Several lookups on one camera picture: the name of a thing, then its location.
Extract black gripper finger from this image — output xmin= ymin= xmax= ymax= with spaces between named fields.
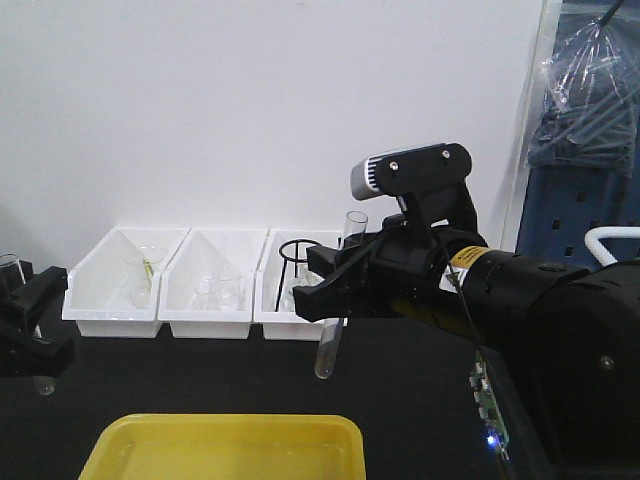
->
xmin=1 ymin=324 xmax=75 ymax=376
xmin=11 ymin=266 xmax=68 ymax=325

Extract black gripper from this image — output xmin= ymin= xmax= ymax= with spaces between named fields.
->
xmin=293 ymin=223 xmax=487 ymax=321

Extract short clear test tube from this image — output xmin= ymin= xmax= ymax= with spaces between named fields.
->
xmin=1 ymin=254 xmax=42 ymax=376

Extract tall clear test tube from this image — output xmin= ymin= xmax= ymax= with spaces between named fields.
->
xmin=313 ymin=210 xmax=369 ymax=381

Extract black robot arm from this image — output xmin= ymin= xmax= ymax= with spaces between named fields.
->
xmin=293 ymin=218 xmax=639 ymax=479

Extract yellow plastic tray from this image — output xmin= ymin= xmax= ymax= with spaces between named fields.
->
xmin=80 ymin=413 xmax=367 ymax=479

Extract clear glass flask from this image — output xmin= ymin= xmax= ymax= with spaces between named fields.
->
xmin=279 ymin=264 xmax=324 ymax=311

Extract right white storage bin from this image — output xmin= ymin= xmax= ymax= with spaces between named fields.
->
xmin=254 ymin=229 xmax=341 ymax=341

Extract white storage bin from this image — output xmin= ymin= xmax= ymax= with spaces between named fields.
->
xmin=62 ymin=226 xmax=189 ymax=338
xmin=158 ymin=227 xmax=268 ymax=340
xmin=254 ymin=229 xmax=341 ymax=341

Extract left white storage bin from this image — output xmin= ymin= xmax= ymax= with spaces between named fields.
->
xmin=62 ymin=226 xmax=189 ymax=338

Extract clear glass beakers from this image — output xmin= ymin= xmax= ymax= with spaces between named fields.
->
xmin=191 ymin=265 xmax=243 ymax=311

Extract middle white storage bin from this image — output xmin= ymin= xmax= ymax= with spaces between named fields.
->
xmin=158 ymin=227 xmax=268 ymax=340

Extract clear glass funnel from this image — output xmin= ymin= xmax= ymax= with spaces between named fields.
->
xmin=122 ymin=245 xmax=167 ymax=309

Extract green circuit board with LED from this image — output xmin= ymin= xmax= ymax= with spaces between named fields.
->
xmin=469 ymin=350 xmax=510 ymax=460

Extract blue perforated cart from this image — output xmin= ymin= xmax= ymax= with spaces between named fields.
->
xmin=516 ymin=1 xmax=639 ymax=268

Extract clear plastic wrapped bag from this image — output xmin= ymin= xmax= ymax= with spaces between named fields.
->
xmin=527 ymin=1 xmax=639 ymax=178

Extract black wire tripod stand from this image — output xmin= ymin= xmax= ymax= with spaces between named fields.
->
xmin=275 ymin=238 xmax=319 ymax=312

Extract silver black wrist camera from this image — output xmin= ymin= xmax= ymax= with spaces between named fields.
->
xmin=350 ymin=143 xmax=472 ymax=201

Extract black camera cable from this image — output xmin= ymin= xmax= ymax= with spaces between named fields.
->
xmin=397 ymin=194 xmax=516 ymax=480

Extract white tube handle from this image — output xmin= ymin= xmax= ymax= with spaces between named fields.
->
xmin=584 ymin=226 xmax=639 ymax=267

